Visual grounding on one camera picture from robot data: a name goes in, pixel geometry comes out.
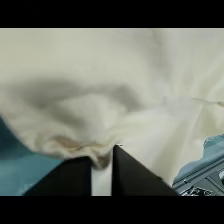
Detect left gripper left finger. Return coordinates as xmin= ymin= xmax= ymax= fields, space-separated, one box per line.
xmin=23 ymin=155 xmax=93 ymax=197

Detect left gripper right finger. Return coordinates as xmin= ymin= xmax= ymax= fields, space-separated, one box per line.
xmin=111 ymin=144 xmax=179 ymax=197

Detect cream white garment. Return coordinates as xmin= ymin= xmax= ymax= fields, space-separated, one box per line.
xmin=0 ymin=27 xmax=224 ymax=197

